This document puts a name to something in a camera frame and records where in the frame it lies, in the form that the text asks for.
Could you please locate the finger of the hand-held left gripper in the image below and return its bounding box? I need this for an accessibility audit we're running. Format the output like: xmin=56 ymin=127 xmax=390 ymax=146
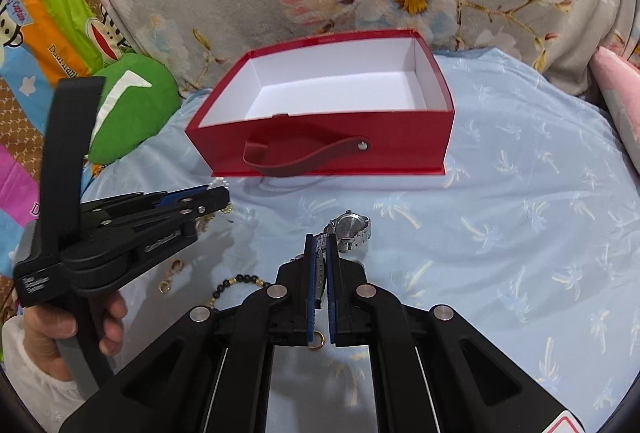
xmin=79 ymin=186 xmax=209 ymax=225
xmin=59 ymin=187 xmax=232 ymax=296

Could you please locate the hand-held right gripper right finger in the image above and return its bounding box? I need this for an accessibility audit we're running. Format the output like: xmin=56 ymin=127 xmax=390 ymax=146
xmin=326 ymin=240 xmax=587 ymax=433

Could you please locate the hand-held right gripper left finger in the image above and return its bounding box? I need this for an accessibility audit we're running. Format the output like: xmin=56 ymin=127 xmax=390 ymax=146
xmin=60 ymin=234 xmax=331 ymax=433

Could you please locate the pearl bracelet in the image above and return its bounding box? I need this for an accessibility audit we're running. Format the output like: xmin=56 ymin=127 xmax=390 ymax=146
xmin=197 ymin=177 xmax=235 ymax=234

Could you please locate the silver wrist watch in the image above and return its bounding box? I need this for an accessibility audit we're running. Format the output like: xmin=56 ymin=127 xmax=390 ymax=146
xmin=324 ymin=210 xmax=374 ymax=257

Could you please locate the black bead bracelet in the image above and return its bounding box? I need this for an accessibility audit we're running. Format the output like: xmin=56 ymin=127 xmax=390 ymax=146
xmin=207 ymin=273 xmax=274 ymax=310

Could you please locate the red cardboard box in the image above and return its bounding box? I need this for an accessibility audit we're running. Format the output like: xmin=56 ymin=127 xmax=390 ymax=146
xmin=184 ymin=29 xmax=456 ymax=180

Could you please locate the person's left hand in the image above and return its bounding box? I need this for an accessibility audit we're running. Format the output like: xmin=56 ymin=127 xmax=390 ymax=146
xmin=1 ymin=289 xmax=129 ymax=380

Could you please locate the green round pillow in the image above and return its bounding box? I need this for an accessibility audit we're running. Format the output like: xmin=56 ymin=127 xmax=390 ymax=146
xmin=87 ymin=53 xmax=181 ymax=166

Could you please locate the colourful cartoon printed cloth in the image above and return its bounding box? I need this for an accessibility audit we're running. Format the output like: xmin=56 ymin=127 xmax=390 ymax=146
xmin=0 ymin=0 xmax=142 ymax=331

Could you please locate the light blue bed sheet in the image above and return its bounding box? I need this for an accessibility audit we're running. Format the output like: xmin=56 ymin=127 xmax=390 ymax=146
xmin=82 ymin=47 xmax=640 ymax=433

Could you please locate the pink pillow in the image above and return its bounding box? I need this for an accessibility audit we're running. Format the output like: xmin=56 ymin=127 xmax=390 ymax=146
xmin=589 ymin=45 xmax=640 ymax=174

